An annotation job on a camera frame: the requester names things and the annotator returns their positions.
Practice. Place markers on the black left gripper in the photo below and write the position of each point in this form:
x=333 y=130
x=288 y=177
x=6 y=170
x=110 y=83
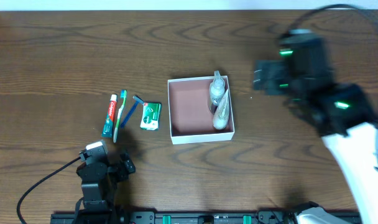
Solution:
x=119 y=168

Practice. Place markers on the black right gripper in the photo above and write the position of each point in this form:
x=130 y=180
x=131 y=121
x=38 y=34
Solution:
x=270 y=78

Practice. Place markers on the red green toothpaste tube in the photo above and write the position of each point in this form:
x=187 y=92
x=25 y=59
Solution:
x=109 y=121

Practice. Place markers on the clear pump soap bottle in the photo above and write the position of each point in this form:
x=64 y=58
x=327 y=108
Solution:
x=216 y=91

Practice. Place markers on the white patterned lotion tube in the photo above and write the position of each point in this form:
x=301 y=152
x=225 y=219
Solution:
x=221 y=115

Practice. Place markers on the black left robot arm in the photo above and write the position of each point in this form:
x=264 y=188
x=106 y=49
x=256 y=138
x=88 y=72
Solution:
x=100 y=178

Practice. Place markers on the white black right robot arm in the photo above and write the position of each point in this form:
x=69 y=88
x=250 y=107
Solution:
x=342 y=116

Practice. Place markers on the green white soap packet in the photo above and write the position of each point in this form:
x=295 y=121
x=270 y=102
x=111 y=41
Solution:
x=150 y=116

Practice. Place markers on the blue disposable razor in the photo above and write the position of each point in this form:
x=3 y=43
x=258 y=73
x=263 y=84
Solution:
x=138 y=101

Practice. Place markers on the green white toothbrush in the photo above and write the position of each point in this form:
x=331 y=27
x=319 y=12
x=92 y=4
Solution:
x=123 y=96

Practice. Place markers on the white cardboard box pink interior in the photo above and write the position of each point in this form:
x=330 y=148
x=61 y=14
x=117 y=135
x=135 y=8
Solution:
x=191 y=120

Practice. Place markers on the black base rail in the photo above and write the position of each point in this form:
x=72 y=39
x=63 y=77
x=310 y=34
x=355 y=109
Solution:
x=262 y=216

